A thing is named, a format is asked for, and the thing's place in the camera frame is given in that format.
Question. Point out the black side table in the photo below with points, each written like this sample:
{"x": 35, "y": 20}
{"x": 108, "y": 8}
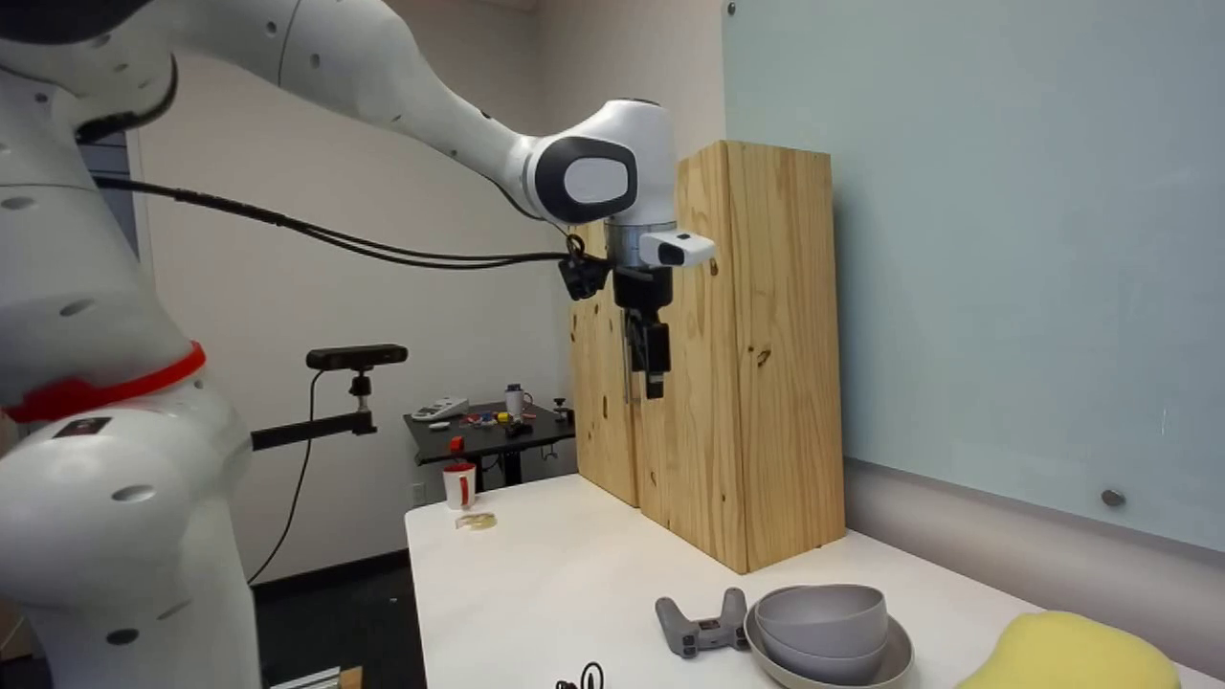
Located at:
{"x": 493, "y": 435}

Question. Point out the grey bowl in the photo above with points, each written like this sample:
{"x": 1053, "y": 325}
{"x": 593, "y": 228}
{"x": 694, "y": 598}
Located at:
{"x": 826, "y": 624}

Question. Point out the black stereo camera bar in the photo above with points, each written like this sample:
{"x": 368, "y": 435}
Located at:
{"x": 358, "y": 357}

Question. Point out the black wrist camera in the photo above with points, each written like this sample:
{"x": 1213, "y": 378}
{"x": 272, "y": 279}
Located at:
{"x": 588, "y": 278}

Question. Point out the yellow cloth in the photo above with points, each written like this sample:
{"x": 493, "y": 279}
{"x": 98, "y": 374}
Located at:
{"x": 1066, "y": 651}

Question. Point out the small white bottle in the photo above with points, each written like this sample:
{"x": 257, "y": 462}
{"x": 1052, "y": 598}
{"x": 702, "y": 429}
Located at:
{"x": 515, "y": 402}

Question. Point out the glass whiteboard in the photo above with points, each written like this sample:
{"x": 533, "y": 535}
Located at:
{"x": 1020, "y": 255}

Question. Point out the small grey-beige plate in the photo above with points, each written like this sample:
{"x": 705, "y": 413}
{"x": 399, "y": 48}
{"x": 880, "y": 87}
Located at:
{"x": 900, "y": 655}

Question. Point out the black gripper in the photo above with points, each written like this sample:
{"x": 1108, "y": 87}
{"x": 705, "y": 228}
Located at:
{"x": 645, "y": 336}

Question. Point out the tall wooden box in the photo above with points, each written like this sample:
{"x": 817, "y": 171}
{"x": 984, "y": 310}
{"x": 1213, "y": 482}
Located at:
{"x": 754, "y": 383}

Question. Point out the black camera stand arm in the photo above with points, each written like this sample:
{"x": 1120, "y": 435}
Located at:
{"x": 312, "y": 429}

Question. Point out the gold tape roll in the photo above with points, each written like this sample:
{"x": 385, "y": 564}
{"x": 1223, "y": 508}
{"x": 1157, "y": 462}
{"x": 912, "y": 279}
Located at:
{"x": 475, "y": 523}

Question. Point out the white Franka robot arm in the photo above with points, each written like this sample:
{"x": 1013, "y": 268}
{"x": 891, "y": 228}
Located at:
{"x": 77, "y": 510}

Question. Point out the red and white cup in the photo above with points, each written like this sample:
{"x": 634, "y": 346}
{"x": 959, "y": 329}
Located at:
{"x": 460, "y": 482}

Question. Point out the window with blinds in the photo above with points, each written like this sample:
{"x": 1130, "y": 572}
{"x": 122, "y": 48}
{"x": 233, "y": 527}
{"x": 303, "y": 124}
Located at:
{"x": 117, "y": 228}

